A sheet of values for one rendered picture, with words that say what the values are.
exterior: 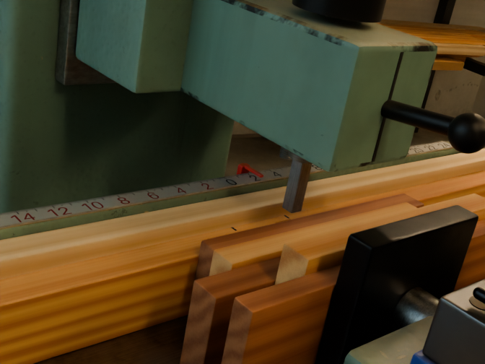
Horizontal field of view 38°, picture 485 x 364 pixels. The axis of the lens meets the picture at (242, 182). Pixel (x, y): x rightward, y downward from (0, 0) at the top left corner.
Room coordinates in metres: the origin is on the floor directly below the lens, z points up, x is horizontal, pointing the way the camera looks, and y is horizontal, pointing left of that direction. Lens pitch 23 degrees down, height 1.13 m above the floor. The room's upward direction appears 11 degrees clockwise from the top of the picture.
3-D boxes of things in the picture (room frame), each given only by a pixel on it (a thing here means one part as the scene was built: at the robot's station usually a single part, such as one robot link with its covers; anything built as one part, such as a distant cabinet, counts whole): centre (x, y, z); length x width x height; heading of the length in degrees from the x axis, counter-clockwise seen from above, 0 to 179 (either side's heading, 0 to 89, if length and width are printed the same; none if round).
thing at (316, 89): (0.42, -0.02, 1.03); 0.14 x 0.07 x 0.09; 44
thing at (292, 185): (0.40, -0.03, 0.97); 0.01 x 0.01 x 0.05; 44
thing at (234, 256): (0.38, -0.06, 0.93); 0.17 x 0.02 x 0.06; 134
